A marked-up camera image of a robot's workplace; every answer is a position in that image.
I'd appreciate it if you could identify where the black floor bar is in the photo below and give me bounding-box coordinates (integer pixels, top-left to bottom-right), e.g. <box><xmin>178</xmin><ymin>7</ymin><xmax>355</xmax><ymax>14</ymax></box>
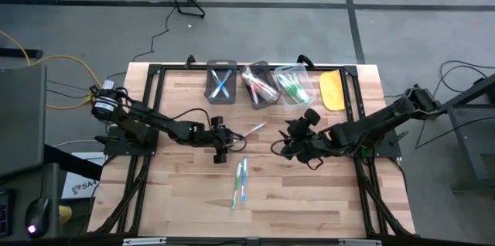
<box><xmin>0</xmin><ymin>47</ymin><xmax>44</xmax><ymax>60</ymax></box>

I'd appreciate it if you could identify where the grey translucent plastic bin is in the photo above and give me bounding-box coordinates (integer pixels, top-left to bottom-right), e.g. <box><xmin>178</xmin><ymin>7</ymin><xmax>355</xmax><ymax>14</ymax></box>
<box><xmin>239</xmin><ymin>60</ymin><xmax>282</xmax><ymax>111</ymax></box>
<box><xmin>203</xmin><ymin>59</ymin><xmax>237</xmax><ymax>106</ymax></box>

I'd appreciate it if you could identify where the clear plastic bin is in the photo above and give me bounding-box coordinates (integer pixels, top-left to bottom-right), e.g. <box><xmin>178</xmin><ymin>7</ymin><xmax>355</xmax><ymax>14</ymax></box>
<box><xmin>273</xmin><ymin>63</ymin><xmax>316</xmax><ymax>114</ymax></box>

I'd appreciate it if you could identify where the white cardboard box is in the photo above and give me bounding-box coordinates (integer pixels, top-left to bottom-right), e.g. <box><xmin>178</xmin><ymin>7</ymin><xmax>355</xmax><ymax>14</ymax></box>
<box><xmin>61</xmin><ymin>152</ymin><xmax>102</xmax><ymax>200</ymax></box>

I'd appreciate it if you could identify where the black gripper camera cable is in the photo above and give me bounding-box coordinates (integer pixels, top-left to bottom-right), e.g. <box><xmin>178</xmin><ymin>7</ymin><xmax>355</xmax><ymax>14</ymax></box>
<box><xmin>269</xmin><ymin>138</ymin><xmax>325</xmax><ymax>171</ymax></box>
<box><xmin>169</xmin><ymin>107</ymin><xmax>248</xmax><ymax>153</ymax></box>

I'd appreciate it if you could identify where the dark desk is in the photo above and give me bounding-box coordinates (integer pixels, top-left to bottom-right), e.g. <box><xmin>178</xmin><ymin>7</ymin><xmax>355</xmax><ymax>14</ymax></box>
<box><xmin>0</xmin><ymin>162</ymin><xmax>63</xmax><ymax>241</ymax></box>

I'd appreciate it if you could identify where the silver metal bracket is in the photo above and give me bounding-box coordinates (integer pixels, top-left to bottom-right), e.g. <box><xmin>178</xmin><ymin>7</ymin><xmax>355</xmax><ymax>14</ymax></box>
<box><xmin>122</xmin><ymin>237</ymin><xmax>168</xmax><ymax>246</ymax></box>
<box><xmin>338</xmin><ymin>238</ymin><xmax>383</xmax><ymax>246</ymax></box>

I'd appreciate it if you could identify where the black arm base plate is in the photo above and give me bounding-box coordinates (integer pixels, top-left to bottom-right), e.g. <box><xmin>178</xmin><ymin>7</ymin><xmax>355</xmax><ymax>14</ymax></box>
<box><xmin>103</xmin><ymin>125</ymin><xmax>160</xmax><ymax>157</ymax></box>
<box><xmin>346</xmin><ymin>128</ymin><xmax>403</xmax><ymax>159</ymax></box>

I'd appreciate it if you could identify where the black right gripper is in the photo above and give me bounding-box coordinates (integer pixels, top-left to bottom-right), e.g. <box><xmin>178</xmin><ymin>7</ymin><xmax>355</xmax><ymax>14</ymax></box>
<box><xmin>278</xmin><ymin>108</ymin><xmax>329</xmax><ymax>162</ymax></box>

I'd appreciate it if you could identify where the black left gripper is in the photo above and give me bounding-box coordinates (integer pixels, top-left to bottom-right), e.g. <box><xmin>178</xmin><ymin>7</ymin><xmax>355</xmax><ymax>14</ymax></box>
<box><xmin>204</xmin><ymin>116</ymin><xmax>244</xmax><ymax>165</ymax></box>

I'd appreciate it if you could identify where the orange toothbrush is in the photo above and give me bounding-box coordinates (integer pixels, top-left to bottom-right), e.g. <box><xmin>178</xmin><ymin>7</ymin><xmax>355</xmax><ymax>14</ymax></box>
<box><xmin>249</xmin><ymin>77</ymin><xmax>262</xmax><ymax>104</ymax></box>
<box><xmin>242</xmin><ymin>70</ymin><xmax>279</xmax><ymax>98</ymax></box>
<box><xmin>236</xmin><ymin>121</ymin><xmax>268</xmax><ymax>141</ymax></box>

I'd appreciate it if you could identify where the small yellow object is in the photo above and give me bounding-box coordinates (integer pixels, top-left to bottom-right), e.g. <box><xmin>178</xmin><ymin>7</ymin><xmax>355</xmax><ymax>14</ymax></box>
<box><xmin>58</xmin><ymin>205</ymin><xmax>73</xmax><ymax>226</ymax></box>

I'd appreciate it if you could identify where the dark grey monitor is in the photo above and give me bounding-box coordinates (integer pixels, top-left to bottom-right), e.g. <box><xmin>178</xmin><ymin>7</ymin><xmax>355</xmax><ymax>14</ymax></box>
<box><xmin>0</xmin><ymin>63</ymin><xmax>47</xmax><ymax>177</ymax></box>

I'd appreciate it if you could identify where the yellow cloth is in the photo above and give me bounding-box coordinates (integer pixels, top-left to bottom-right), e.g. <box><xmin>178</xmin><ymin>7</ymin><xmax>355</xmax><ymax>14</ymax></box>
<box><xmin>319</xmin><ymin>70</ymin><xmax>347</xmax><ymax>111</ymax></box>

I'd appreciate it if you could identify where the black computer mouse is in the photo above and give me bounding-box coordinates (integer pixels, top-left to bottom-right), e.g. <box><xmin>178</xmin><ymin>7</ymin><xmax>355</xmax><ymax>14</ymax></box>
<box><xmin>23</xmin><ymin>197</ymin><xmax>51</xmax><ymax>239</ymax></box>

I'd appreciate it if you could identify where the yellow black power plug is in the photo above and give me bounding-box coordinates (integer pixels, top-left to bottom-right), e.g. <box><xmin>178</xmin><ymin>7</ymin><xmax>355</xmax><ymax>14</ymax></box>
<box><xmin>79</xmin><ymin>85</ymin><xmax>97</xmax><ymax>108</ymax></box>

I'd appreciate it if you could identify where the blue toothbrush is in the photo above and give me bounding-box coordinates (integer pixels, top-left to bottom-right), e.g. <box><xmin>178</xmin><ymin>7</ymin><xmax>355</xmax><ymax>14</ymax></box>
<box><xmin>210</xmin><ymin>68</ymin><xmax>234</xmax><ymax>99</ymax></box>
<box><xmin>241</xmin><ymin>155</ymin><xmax>249</xmax><ymax>204</ymax></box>
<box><xmin>210</xmin><ymin>68</ymin><xmax>232</xmax><ymax>99</ymax></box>

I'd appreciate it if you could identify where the black desk beam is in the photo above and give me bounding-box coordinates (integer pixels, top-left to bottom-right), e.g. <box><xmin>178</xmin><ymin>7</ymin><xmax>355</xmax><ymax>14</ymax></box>
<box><xmin>43</xmin><ymin>143</ymin><xmax>104</xmax><ymax>182</ymax></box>

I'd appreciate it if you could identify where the black side table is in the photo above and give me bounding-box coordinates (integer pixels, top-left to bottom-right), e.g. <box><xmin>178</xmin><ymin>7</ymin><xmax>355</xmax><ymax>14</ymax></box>
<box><xmin>425</xmin><ymin>73</ymin><xmax>495</xmax><ymax>195</ymax></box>

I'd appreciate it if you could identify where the yellow extension cable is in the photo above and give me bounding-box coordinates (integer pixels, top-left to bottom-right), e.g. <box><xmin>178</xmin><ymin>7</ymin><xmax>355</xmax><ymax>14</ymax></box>
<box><xmin>0</xmin><ymin>29</ymin><xmax>105</xmax><ymax>111</ymax></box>

